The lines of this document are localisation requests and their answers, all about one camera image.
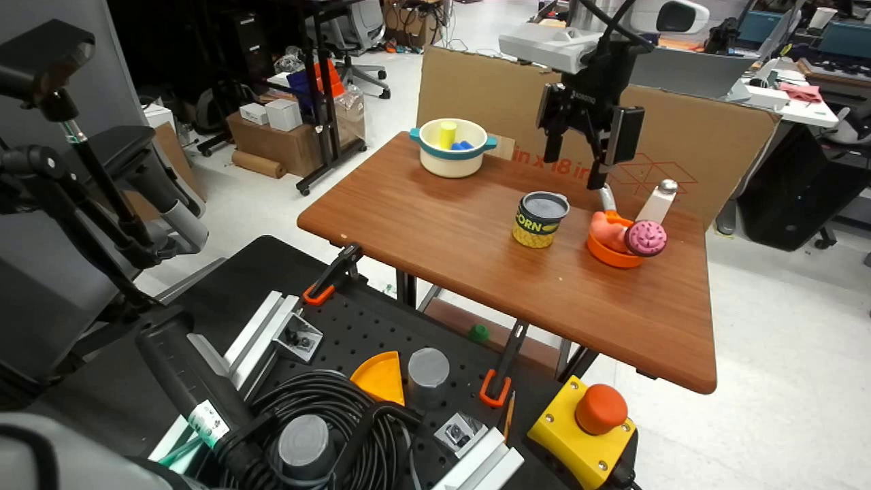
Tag cardboard panel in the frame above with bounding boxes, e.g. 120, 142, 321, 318
417, 45, 781, 232

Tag white box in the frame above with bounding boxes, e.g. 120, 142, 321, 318
236, 96, 304, 135

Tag white bowl teal handles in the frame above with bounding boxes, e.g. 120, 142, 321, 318
406, 117, 501, 179

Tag metal corner bracket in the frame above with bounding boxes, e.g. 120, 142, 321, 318
275, 311, 325, 365

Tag black camera on stand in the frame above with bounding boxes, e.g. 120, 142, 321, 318
0, 18, 147, 304

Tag black office chair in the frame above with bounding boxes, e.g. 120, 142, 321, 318
734, 117, 871, 252

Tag grey cylinder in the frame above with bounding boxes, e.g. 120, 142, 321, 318
406, 346, 451, 413
275, 413, 334, 485

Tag black padded tube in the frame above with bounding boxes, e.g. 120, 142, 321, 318
133, 304, 260, 458

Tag cardboard tube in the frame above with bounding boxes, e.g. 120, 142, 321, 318
227, 147, 285, 183

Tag grey rounded housing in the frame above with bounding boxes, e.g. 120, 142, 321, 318
0, 411, 184, 490

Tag grey partition panel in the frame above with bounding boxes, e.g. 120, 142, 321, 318
630, 40, 755, 100

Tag yellow labelled can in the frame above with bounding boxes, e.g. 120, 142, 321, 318
509, 203, 572, 252

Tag grey metal table leg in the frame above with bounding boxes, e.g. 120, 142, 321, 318
395, 270, 422, 311

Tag black metal rack stand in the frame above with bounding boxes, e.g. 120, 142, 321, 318
294, 0, 369, 196

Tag orange wedge piece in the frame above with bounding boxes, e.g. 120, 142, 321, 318
347, 347, 408, 407

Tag orange pencil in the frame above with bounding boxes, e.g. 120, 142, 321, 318
501, 390, 519, 445

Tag black perforated board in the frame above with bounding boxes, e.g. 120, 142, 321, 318
25, 232, 642, 490

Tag yellow emergency stop box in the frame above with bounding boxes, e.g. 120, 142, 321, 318
527, 372, 638, 490

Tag pink ball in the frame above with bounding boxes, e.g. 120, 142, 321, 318
626, 217, 668, 258

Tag black clamp orange handle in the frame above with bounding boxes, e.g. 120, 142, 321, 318
299, 241, 365, 307
476, 318, 529, 411

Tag black cable coil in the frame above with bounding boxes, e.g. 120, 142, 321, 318
211, 365, 425, 490

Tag orange bowl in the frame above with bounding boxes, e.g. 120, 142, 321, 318
581, 210, 651, 271

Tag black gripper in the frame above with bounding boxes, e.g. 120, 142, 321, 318
539, 36, 647, 194

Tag aluminium extrusion rail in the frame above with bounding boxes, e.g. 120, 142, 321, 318
433, 428, 527, 490
223, 289, 301, 391

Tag white desk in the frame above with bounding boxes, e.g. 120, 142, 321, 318
723, 56, 840, 131

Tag cardboard box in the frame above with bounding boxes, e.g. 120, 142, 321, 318
226, 86, 369, 179

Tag white bottle grey cap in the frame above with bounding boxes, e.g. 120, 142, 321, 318
634, 177, 679, 228

